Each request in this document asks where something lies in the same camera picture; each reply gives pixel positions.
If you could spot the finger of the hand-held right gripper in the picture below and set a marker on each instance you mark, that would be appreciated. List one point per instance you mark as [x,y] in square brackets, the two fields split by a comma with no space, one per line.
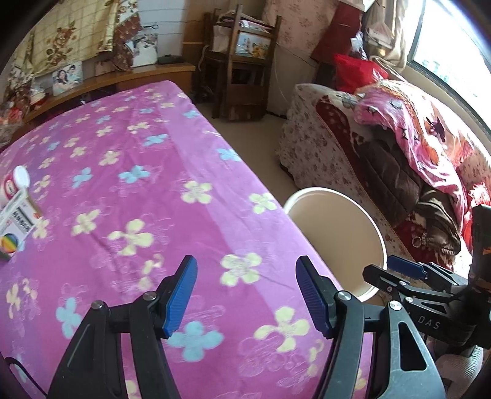
[406,265]
[383,280]

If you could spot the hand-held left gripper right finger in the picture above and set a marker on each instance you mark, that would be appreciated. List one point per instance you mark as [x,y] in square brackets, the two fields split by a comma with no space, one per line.
[310,295]

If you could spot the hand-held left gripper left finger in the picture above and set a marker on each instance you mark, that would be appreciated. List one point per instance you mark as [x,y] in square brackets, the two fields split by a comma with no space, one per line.
[180,295]

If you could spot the white bucket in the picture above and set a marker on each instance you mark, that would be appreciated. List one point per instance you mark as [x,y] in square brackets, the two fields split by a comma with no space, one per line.
[337,238]

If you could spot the person's right forearm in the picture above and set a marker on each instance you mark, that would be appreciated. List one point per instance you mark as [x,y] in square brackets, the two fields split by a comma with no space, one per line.
[460,376]

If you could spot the brown jacket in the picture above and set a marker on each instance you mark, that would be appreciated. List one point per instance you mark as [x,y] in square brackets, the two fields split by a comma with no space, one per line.
[391,172]

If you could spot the pink printed blanket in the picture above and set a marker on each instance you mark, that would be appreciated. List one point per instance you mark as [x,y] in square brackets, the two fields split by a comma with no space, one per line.
[422,126]

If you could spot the sofa with floral cover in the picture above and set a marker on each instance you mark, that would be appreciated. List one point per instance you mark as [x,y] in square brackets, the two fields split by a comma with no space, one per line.
[314,153]

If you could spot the purple flower blanket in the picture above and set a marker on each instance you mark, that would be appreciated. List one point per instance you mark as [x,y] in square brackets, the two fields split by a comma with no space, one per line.
[134,126]

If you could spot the white box rainbow print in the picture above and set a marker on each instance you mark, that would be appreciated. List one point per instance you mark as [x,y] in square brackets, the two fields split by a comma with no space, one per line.
[15,230]

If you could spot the small white pink bottle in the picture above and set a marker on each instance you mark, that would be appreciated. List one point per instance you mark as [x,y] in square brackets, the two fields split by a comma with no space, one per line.
[17,180]

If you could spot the window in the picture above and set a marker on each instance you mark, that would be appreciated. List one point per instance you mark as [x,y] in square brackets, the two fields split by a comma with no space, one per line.
[452,50]

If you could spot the wooden headboard shelf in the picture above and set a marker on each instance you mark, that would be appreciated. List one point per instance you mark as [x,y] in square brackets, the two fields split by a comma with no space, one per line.
[153,75]

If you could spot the beige hanging cloth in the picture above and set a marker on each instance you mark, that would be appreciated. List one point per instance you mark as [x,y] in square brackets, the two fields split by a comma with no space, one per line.
[395,38]

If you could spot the wooden rack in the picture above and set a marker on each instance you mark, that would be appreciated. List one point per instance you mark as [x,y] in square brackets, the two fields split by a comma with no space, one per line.
[245,69]

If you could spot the small black box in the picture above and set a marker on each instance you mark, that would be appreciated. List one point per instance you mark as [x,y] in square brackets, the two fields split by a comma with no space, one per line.
[168,59]

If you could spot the framed photo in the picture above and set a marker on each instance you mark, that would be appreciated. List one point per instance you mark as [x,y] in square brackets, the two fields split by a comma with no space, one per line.
[67,78]

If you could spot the dark red hanging cloth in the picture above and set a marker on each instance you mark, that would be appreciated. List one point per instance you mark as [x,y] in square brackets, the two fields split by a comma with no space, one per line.
[337,30]

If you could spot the red white jar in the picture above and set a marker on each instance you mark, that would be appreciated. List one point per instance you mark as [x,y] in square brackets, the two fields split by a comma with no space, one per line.
[38,96]

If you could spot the white printed pillow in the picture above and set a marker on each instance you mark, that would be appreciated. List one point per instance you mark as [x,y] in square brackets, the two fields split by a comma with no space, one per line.
[145,48]

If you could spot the dark red patterned cloth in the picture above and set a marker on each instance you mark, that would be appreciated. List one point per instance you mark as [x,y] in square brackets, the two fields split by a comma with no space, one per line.
[124,42]

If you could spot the pink floral curtain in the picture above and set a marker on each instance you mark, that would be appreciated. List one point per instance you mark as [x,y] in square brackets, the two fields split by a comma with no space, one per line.
[299,23]

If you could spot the beige floral curtain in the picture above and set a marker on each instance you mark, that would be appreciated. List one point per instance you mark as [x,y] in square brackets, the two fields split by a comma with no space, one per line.
[69,34]

